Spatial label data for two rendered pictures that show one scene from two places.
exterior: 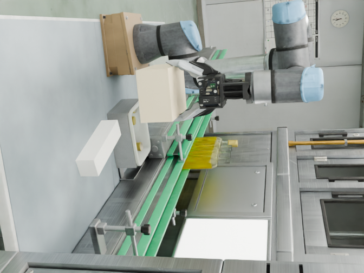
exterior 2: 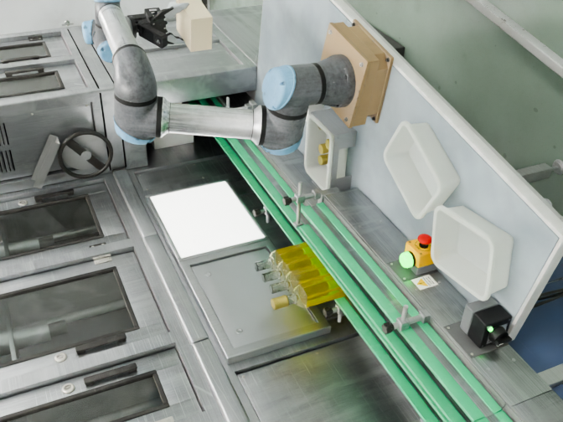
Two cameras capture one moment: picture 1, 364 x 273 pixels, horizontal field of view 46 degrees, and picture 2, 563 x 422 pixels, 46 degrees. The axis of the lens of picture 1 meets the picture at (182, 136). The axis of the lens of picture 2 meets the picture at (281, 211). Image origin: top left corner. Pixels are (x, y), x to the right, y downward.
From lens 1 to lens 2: 3.21 m
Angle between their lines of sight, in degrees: 111
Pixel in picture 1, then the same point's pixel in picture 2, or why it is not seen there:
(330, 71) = not seen: outside the picture
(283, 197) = (180, 295)
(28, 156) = (271, 33)
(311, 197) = (151, 329)
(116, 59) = not seen: hidden behind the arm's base
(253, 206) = (207, 271)
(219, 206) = (245, 261)
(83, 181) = not seen: hidden behind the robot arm
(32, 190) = (268, 53)
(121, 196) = (300, 164)
